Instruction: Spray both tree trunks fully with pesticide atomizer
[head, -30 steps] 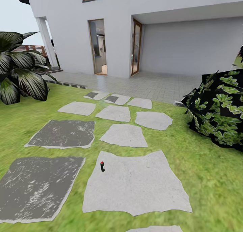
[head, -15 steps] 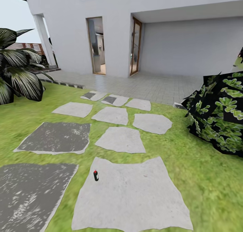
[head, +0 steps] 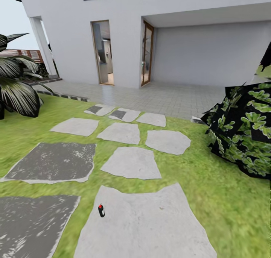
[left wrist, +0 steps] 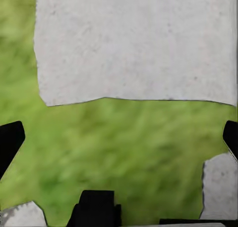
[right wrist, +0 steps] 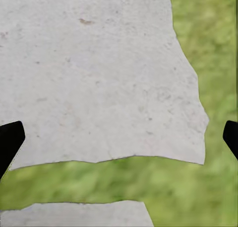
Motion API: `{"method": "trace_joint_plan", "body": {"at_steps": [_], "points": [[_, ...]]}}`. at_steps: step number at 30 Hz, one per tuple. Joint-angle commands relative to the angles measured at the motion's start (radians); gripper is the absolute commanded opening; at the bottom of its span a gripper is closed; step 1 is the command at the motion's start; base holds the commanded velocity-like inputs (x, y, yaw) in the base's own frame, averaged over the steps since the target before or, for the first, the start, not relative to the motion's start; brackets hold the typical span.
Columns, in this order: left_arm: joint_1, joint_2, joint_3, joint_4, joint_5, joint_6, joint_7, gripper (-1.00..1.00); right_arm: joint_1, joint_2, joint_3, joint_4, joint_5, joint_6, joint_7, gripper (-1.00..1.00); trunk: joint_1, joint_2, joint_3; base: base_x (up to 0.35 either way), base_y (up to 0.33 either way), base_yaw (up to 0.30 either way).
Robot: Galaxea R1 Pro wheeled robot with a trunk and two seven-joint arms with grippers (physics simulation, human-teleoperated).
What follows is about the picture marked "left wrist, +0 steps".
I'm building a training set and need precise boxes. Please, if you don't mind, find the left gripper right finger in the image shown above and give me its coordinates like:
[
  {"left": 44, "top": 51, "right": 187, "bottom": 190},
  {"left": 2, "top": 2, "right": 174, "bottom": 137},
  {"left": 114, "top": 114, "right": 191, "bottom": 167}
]
[{"left": 223, "top": 121, "right": 238, "bottom": 160}]

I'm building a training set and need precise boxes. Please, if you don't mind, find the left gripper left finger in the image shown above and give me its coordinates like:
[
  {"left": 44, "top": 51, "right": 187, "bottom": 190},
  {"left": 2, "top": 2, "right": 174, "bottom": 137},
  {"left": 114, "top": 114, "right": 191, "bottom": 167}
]
[{"left": 0, "top": 121, "right": 25, "bottom": 179}]

